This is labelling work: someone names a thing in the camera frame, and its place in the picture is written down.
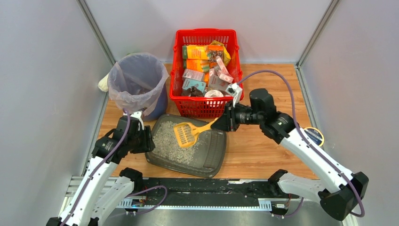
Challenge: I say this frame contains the grey litter box tray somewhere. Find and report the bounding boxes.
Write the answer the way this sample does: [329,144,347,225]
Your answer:
[144,113,227,179]

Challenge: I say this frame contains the yellow litter scoop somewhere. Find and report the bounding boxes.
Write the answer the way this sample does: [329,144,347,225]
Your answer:
[173,118,217,148]

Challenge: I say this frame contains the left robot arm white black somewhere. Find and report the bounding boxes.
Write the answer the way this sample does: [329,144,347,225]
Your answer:
[47,112,155,226]

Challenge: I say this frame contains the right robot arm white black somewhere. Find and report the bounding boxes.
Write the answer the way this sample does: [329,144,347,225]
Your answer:
[211,88,369,221]

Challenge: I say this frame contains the teal sponge box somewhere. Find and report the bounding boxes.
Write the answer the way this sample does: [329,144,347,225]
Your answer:
[182,78,207,92]

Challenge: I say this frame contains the grey pink box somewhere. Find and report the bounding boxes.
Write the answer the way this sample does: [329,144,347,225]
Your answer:
[182,68,205,81]

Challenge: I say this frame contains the orange box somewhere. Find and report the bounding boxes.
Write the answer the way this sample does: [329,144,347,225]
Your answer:
[183,59,210,73]
[182,45,209,60]

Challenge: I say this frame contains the orange box top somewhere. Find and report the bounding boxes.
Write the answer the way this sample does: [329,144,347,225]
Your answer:
[182,45,209,60]

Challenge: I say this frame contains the red plastic basket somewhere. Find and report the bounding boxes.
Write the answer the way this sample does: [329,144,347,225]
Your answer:
[169,28,242,118]

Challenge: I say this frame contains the white tape roll in basket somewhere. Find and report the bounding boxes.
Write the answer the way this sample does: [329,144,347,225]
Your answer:
[204,90,224,98]

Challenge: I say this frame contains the dark brown cloth in basket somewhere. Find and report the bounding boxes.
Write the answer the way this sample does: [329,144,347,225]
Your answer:
[181,86,204,97]

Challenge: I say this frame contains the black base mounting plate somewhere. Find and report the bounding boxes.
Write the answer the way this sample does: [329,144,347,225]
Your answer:
[117,178,300,215]

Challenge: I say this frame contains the yellow snack bag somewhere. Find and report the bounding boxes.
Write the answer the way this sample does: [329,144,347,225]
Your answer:
[210,40,231,66]

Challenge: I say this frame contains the purple trash bin with bag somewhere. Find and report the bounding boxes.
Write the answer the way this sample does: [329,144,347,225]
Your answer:
[97,53,169,121]

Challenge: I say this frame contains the yellow tape roll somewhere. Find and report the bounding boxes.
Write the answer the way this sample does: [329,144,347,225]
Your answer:
[304,127,325,147]

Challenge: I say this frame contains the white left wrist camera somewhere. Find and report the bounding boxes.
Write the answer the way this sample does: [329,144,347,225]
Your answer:
[130,111,144,131]

